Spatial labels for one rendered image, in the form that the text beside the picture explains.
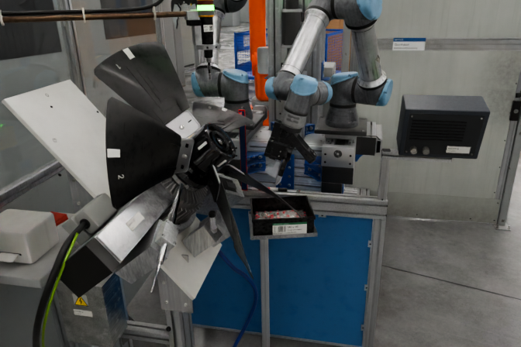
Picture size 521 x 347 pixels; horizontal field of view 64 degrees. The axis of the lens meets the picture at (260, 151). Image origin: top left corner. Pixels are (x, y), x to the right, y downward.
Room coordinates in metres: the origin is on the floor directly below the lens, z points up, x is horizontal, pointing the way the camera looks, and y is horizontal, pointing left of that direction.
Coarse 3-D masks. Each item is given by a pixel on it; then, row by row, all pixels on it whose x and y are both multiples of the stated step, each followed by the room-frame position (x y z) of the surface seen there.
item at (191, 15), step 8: (192, 16) 1.12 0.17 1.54; (192, 24) 1.12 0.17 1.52; (200, 24) 1.13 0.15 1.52; (192, 32) 1.14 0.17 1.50; (200, 32) 1.13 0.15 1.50; (192, 40) 1.15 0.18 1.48; (200, 40) 1.13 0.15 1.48; (200, 48) 1.12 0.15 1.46; (208, 48) 1.12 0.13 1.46; (216, 48) 1.13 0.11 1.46
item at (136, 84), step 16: (128, 48) 1.15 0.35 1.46; (144, 48) 1.17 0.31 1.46; (160, 48) 1.20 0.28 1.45; (128, 64) 1.11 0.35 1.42; (144, 64) 1.13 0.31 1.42; (160, 64) 1.16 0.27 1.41; (112, 80) 1.07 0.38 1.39; (128, 80) 1.09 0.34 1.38; (144, 80) 1.11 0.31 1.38; (160, 80) 1.12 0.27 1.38; (176, 80) 1.15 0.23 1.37; (128, 96) 1.07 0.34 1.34; (144, 96) 1.08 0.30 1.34; (160, 96) 1.10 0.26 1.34; (176, 96) 1.11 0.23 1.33; (144, 112) 1.06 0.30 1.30; (160, 112) 1.08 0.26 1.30; (176, 112) 1.09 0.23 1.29
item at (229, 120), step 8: (192, 104) 1.38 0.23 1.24; (200, 104) 1.39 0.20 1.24; (208, 104) 1.40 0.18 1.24; (192, 112) 1.32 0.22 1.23; (200, 112) 1.32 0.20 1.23; (208, 112) 1.33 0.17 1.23; (216, 112) 1.34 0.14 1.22; (224, 112) 1.36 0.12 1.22; (232, 112) 1.38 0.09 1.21; (200, 120) 1.26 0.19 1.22; (208, 120) 1.27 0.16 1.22; (216, 120) 1.27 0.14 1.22; (224, 120) 1.27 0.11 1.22; (232, 120) 1.29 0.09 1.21; (240, 120) 1.32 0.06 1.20; (248, 120) 1.36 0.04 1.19; (224, 128) 1.20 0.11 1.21; (232, 128) 1.22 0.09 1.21
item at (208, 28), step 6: (204, 18) 1.14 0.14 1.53; (210, 18) 1.14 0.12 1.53; (204, 24) 1.14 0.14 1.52; (210, 24) 1.14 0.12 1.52; (204, 30) 1.14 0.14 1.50; (210, 30) 1.14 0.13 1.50; (204, 36) 1.14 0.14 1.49; (210, 36) 1.14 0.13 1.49; (204, 42) 1.14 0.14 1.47; (210, 42) 1.14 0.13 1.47; (204, 54) 1.15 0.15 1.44; (210, 54) 1.14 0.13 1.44
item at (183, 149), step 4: (184, 140) 0.97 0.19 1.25; (188, 140) 0.99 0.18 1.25; (192, 140) 1.00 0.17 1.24; (184, 144) 0.98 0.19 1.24; (192, 144) 1.01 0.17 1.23; (180, 148) 0.96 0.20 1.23; (184, 148) 0.98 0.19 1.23; (188, 148) 0.99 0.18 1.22; (192, 148) 1.01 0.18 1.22; (180, 152) 0.97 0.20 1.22; (184, 152) 0.98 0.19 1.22; (188, 152) 1.00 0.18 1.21; (180, 156) 0.97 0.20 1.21; (188, 156) 1.00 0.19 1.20; (180, 160) 0.97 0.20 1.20; (184, 160) 0.98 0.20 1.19; (188, 160) 1.00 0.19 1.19; (180, 164) 0.97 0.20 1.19; (184, 164) 0.98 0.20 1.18; (188, 164) 1.00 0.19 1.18; (176, 168) 0.96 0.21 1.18; (180, 168) 0.97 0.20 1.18; (184, 168) 0.98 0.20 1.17; (176, 172) 0.95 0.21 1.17; (180, 172) 0.97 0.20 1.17; (184, 172) 0.98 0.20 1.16
